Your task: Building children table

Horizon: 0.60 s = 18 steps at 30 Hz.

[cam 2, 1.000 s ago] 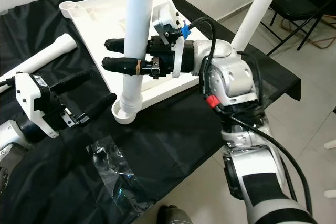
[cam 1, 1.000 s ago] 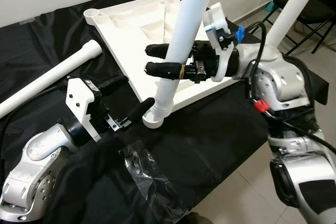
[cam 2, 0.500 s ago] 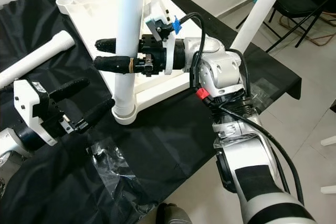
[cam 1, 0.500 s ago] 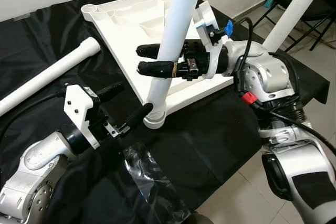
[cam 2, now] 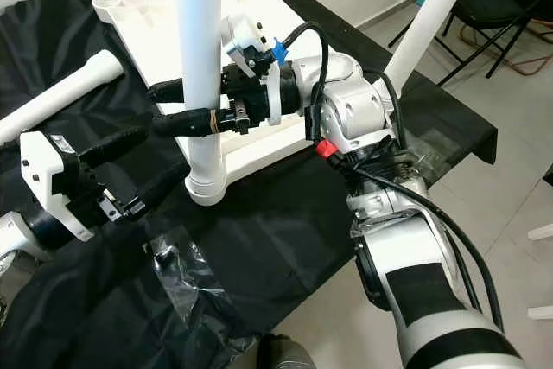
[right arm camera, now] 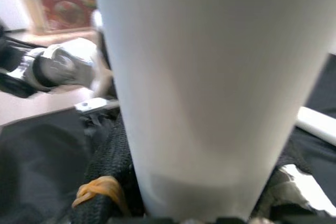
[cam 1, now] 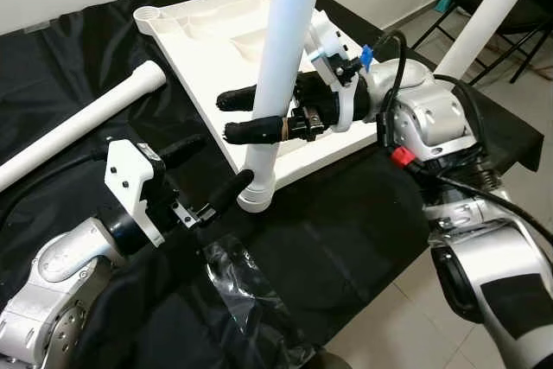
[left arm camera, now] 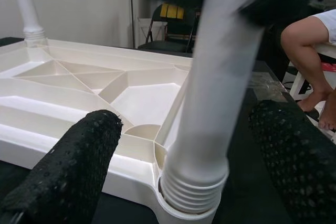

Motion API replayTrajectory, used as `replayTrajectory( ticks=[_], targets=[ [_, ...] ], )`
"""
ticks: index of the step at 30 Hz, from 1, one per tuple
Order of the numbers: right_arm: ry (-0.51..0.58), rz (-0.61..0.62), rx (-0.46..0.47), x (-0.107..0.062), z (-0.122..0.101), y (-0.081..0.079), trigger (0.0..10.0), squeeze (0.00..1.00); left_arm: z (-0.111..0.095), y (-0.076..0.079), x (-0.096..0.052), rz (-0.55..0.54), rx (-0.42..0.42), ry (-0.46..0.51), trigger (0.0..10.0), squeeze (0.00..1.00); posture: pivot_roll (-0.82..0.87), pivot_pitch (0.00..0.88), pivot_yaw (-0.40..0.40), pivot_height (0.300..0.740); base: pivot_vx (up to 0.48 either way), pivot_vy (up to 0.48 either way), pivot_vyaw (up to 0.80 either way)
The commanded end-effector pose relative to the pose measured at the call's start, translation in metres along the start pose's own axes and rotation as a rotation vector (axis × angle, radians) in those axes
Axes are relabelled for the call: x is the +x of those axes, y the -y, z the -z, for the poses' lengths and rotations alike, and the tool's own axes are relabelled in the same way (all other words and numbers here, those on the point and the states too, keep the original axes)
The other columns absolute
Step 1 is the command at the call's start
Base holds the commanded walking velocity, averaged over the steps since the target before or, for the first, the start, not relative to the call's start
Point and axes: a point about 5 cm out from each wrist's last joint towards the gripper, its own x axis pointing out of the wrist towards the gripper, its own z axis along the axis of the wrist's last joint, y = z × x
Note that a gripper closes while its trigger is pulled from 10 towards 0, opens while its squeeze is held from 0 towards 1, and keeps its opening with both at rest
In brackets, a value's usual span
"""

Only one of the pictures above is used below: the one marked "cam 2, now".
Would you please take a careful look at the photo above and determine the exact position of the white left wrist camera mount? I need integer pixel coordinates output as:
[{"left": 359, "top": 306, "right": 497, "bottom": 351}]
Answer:
[{"left": 20, "top": 130, "right": 93, "bottom": 244}]

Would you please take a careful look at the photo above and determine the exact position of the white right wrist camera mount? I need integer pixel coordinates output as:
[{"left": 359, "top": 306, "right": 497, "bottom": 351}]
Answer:
[{"left": 220, "top": 13, "right": 288, "bottom": 128}]

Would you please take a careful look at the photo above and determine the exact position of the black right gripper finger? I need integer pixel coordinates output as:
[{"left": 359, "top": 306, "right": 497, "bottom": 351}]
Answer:
[
  {"left": 154, "top": 110, "right": 221, "bottom": 138},
  {"left": 149, "top": 78, "right": 188, "bottom": 104}
]

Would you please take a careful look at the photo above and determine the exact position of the clear tape patch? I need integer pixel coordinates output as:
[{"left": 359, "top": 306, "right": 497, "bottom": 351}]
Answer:
[
  {"left": 143, "top": 226, "right": 236, "bottom": 354},
  {"left": 397, "top": 149, "right": 452, "bottom": 190}
]

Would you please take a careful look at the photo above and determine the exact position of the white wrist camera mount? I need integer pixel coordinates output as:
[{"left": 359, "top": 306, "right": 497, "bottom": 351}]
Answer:
[
  {"left": 220, "top": 13, "right": 288, "bottom": 128},
  {"left": 20, "top": 130, "right": 93, "bottom": 244}
]

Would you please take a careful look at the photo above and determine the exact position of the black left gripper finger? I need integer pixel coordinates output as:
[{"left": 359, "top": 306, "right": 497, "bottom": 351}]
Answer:
[
  {"left": 82, "top": 125, "right": 149, "bottom": 164},
  {"left": 130, "top": 162, "right": 191, "bottom": 216}
]

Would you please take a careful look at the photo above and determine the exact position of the black tablecloth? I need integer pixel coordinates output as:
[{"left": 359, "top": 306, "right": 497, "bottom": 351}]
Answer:
[{"left": 0, "top": 0, "right": 499, "bottom": 369}]

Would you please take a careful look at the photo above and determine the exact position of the orange floor cable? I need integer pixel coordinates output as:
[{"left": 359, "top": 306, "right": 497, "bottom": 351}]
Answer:
[{"left": 465, "top": 30, "right": 550, "bottom": 78}]

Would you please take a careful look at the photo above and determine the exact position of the black folding chair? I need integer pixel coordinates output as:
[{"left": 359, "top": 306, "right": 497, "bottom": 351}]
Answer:
[{"left": 389, "top": 0, "right": 553, "bottom": 86}]

